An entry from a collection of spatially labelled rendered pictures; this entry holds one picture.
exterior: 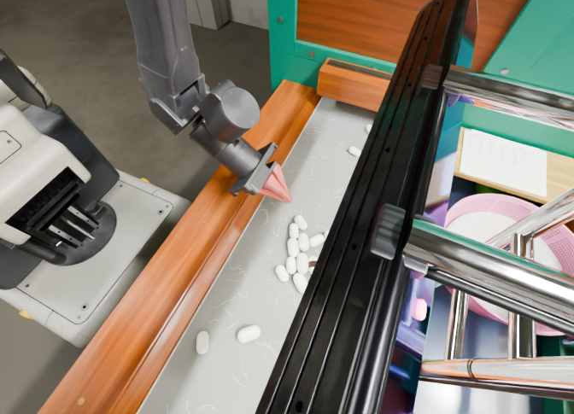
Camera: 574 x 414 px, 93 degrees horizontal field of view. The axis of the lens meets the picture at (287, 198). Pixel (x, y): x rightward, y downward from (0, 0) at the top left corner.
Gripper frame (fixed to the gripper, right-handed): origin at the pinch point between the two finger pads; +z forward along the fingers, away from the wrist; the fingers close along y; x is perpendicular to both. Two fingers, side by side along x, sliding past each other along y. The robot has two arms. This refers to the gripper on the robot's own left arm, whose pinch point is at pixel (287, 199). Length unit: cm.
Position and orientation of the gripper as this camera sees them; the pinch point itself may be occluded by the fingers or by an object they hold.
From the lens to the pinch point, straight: 50.3
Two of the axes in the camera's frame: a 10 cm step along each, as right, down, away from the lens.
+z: 6.9, 6.0, 4.0
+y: 4.2, -7.8, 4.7
